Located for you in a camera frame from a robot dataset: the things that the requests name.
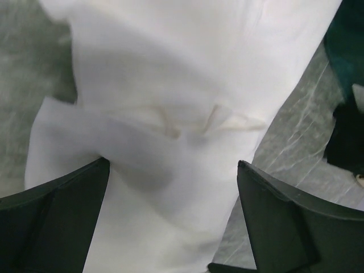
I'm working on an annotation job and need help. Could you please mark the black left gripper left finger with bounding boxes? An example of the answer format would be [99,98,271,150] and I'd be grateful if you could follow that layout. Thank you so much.
[1,158,110,273]

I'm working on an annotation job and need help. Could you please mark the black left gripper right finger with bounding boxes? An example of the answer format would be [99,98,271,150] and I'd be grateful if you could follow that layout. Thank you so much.
[207,159,364,273]

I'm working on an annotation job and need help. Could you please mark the white t shirt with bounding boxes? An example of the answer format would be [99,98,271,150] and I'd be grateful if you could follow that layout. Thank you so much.
[25,1,340,272]

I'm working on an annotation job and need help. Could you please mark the black t shirt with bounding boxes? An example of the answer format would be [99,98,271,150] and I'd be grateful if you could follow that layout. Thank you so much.
[324,104,363,175]

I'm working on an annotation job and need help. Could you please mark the teal plastic basket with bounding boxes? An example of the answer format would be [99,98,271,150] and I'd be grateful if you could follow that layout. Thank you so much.
[324,0,364,94]

